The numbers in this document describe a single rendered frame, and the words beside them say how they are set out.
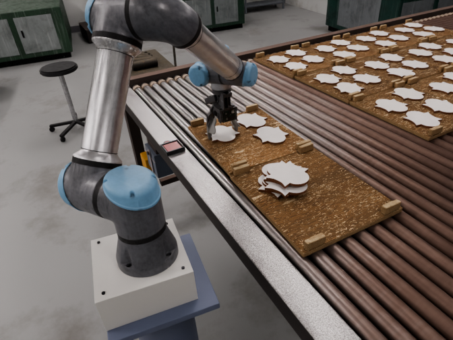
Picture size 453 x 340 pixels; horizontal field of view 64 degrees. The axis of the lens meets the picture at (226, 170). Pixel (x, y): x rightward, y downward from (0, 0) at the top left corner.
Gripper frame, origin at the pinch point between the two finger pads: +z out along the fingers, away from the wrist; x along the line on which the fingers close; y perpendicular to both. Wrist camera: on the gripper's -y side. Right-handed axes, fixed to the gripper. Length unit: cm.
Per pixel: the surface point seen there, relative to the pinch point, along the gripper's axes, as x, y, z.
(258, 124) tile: 16.0, 1.4, -0.4
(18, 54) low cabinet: -103, -536, 79
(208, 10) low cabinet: 220, -528, 56
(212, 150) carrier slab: -8.3, 8.7, 0.6
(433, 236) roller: 25, 78, 2
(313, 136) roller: 32.2, 17.6, 2.4
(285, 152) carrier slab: 14.1, 24.3, 0.4
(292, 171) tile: 5.3, 41.5, -4.4
